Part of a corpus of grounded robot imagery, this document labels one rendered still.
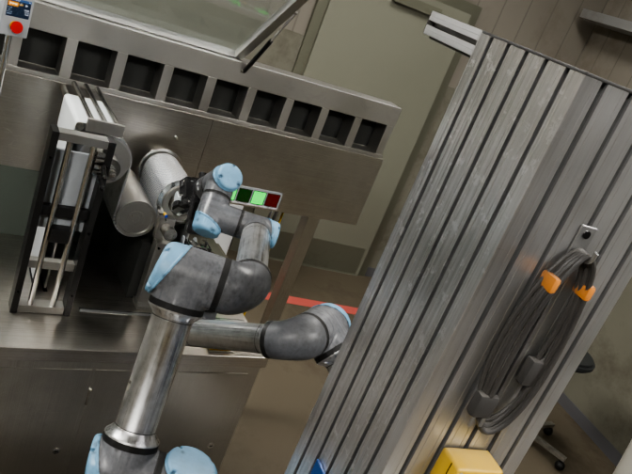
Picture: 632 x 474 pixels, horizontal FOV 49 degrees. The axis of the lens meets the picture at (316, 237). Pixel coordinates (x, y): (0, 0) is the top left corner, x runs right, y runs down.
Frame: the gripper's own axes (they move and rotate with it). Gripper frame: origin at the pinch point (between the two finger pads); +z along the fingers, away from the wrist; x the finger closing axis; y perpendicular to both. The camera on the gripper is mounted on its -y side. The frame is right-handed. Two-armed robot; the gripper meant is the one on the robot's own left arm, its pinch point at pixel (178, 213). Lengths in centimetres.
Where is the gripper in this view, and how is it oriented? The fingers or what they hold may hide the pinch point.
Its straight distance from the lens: 210.6
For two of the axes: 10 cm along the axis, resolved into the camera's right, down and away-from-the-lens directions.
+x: -8.4, -1.3, -5.4
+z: -5.5, 1.9, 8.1
